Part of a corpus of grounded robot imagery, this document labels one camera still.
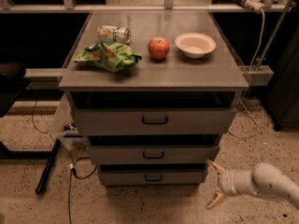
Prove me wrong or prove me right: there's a grey top drawer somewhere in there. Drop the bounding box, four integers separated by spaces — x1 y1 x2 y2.
72 91 236 135

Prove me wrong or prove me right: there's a grey drawer cabinet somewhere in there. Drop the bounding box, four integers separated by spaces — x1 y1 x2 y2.
58 8 249 189

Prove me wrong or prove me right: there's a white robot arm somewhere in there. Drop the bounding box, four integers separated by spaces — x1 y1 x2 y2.
206 160 299 209

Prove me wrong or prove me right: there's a black floor cable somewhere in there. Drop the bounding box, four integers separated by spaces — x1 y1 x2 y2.
30 97 98 224

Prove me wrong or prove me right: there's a black table leg frame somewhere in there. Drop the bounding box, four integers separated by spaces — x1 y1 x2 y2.
0 139 61 195

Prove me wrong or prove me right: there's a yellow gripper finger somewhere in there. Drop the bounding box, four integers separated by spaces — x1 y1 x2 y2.
206 191 227 210
206 160 224 175

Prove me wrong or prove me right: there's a green chip bag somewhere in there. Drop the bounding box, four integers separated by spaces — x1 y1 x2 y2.
74 41 142 73

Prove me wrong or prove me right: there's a red apple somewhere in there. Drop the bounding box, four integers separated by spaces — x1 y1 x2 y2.
148 37 170 60

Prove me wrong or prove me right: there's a grey drawer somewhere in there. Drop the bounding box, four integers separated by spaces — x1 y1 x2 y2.
72 91 236 135
98 163 207 186
87 134 219 164

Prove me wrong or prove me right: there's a white paper bowl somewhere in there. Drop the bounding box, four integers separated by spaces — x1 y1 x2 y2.
175 33 217 59

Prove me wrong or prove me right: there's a grey bottom drawer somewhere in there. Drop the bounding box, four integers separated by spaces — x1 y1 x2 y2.
98 163 207 186

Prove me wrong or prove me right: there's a white power strip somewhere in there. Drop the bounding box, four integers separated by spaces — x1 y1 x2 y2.
222 0 266 15

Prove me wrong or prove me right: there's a grey middle drawer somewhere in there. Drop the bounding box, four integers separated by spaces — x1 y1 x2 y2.
87 134 219 164

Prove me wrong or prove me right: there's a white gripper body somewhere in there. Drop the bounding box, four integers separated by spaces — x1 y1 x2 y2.
218 170 242 196

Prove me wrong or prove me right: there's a dark cabinet at right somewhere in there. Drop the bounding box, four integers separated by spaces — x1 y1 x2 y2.
264 21 299 133

